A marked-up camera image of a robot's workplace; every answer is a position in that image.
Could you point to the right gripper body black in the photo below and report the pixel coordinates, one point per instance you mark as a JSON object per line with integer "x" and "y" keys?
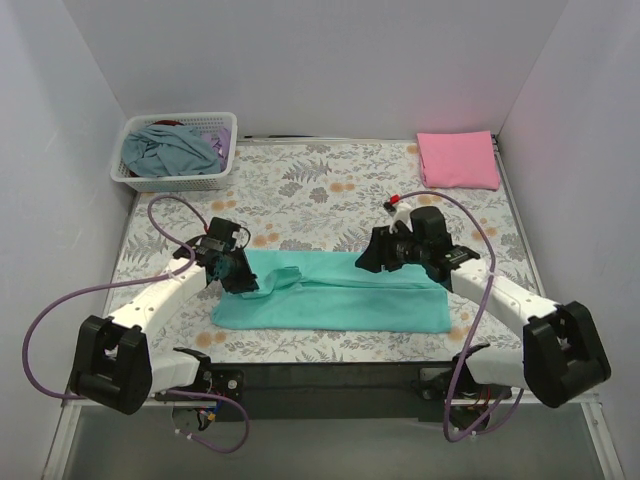
{"x": 388, "y": 250}

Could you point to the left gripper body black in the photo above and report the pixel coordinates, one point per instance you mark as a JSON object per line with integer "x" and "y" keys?
{"x": 238, "y": 273}

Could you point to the teal t-shirt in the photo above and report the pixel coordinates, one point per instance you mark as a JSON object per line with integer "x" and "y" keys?
{"x": 314, "y": 290}

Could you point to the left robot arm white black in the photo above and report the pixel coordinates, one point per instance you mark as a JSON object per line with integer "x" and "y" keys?
{"x": 113, "y": 363}

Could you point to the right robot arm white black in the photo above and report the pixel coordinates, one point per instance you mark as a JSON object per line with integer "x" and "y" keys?
{"x": 561, "y": 355}

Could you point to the floral patterned table mat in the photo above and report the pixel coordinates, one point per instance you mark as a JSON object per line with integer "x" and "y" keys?
{"x": 324, "y": 196}

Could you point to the folded pink t-shirt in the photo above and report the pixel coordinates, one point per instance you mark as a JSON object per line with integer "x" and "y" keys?
{"x": 461, "y": 160}

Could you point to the white plastic laundry basket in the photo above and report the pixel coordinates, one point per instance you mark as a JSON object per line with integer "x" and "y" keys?
{"x": 204, "y": 122}

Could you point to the lilac t-shirt in basket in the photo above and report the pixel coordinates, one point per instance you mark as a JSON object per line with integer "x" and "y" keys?
{"x": 217, "y": 146}

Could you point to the grey-blue t-shirt in basket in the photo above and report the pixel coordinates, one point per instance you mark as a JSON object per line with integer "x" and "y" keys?
{"x": 155, "y": 152}

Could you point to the dark red garment in basket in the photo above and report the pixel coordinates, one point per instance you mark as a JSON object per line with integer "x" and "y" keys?
{"x": 167, "y": 124}

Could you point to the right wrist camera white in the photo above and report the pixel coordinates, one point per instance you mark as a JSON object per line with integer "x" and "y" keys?
{"x": 400, "y": 213}

